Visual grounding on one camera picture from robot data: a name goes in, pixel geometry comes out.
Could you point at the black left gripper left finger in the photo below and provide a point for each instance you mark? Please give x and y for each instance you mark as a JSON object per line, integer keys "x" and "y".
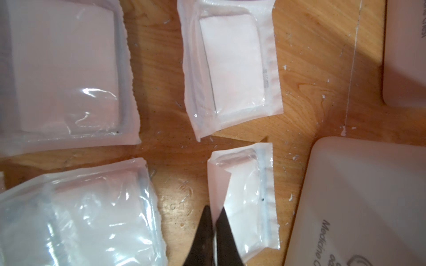
{"x": 201, "y": 251}

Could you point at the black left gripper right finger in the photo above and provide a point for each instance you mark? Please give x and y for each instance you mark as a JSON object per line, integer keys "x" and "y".
{"x": 226, "y": 250}

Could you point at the white gauze packet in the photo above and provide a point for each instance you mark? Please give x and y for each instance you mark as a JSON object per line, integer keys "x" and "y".
{"x": 66, "y": 78}
{"x": 100, "y": 216}
{"x": 229, "y": 63}
{"x": 241, "y": 182}

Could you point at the grey first aid box orange handle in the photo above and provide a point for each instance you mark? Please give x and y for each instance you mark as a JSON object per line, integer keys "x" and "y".
{"x": 363, "y": 203}

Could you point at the pink first aid box white handle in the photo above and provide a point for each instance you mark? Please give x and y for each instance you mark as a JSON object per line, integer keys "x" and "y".
{"x": 404, "y": 62}

